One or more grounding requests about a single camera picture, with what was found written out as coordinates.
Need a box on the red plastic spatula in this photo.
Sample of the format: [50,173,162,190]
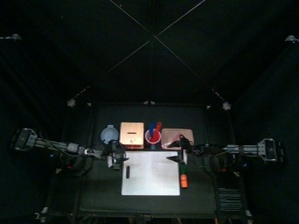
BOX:
[153,121,164,141]

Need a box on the orange toy carrot green top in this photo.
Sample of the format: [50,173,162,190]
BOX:
[178,162,189,189]

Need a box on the red plastic cup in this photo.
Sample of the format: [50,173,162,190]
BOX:
[144,129,162,145]

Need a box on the blue plastic utensil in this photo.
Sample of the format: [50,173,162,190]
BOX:
[148,122,156,142]

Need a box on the thin diagonal cord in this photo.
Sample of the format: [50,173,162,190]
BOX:
[70,0,207,102]
[106,0,228,104]

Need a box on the wooden box with slot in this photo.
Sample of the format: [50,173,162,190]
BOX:
[118,122,145,150]

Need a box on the white plastic cutting board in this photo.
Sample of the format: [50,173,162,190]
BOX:
[120,150,182,197]

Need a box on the pink plastic tray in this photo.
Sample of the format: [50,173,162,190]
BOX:
[160,128,194,151]

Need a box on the white text label sticker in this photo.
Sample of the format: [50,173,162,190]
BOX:
[217,187,243,214]

